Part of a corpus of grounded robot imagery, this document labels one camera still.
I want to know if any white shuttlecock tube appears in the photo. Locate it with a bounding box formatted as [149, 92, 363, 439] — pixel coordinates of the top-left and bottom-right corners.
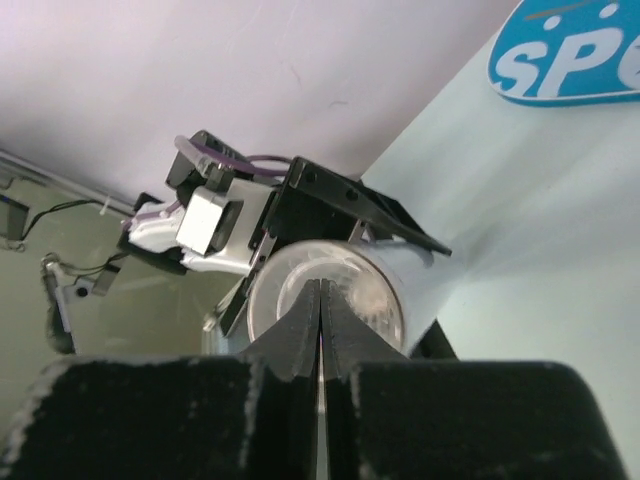
[247, 240, 464, 355]

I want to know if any blue racket bag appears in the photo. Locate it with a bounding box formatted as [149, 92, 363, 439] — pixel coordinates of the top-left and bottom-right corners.
[486, 0, 639, 107]

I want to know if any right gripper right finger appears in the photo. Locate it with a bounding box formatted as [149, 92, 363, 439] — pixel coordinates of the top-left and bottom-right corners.
[319, 285, 627, 479]

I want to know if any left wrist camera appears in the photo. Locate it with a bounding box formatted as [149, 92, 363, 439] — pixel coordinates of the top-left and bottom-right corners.
[176, 187, 244, 256]

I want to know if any clear tube lid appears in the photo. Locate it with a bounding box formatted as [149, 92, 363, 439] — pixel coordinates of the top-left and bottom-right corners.
[247, 240, 405, 351]

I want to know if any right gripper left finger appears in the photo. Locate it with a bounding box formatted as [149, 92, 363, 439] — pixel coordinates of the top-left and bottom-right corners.
[1, 281, 320, 479]

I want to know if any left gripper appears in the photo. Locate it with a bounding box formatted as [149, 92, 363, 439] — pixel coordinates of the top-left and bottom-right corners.
[216, 157, 452, 337]

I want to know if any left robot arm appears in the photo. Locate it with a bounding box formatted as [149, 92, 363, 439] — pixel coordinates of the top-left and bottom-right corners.
[118, 130, 452, 337]

